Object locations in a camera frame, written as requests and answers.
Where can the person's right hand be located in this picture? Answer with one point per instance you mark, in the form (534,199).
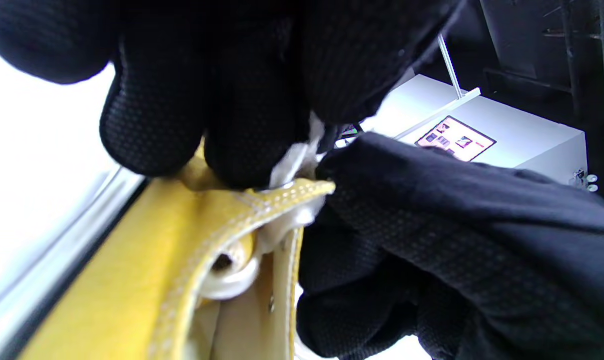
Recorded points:
(456,250)

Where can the person's left hand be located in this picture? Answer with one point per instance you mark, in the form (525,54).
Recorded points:
(242,75)

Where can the yellow sneaker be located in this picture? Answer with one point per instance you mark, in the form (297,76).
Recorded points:
(292,160)

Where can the yellow canvas shoe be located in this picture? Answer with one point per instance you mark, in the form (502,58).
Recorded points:
(122,280)

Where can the pink screen monitor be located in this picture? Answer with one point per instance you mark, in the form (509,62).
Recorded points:
(454,139)

